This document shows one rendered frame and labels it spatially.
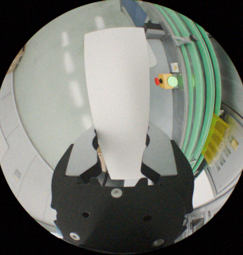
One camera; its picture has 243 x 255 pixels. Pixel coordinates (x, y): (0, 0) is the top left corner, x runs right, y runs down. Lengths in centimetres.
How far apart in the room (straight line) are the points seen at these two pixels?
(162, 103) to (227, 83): 46
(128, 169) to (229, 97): 59
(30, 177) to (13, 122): 175
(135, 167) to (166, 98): 41
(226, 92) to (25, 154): 384
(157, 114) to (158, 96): 11
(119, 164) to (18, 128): 331
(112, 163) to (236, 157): 60
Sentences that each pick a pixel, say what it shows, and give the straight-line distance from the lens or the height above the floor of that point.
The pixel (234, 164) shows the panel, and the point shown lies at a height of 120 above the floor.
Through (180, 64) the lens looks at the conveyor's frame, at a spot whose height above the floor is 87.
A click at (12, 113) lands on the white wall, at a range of 341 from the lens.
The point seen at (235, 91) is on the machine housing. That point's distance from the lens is 58.
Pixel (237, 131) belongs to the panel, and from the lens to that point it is 56.
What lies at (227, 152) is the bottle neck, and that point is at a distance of 45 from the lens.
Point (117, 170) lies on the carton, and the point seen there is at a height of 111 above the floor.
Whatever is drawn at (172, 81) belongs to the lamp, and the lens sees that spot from 39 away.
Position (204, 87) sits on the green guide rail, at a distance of 43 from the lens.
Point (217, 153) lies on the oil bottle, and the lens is 48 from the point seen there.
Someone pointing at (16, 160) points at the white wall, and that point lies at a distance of 327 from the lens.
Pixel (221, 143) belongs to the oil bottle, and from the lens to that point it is 45.
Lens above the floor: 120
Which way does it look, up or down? 59 degrees down
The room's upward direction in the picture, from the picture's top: 177 degrees counter-clockwise
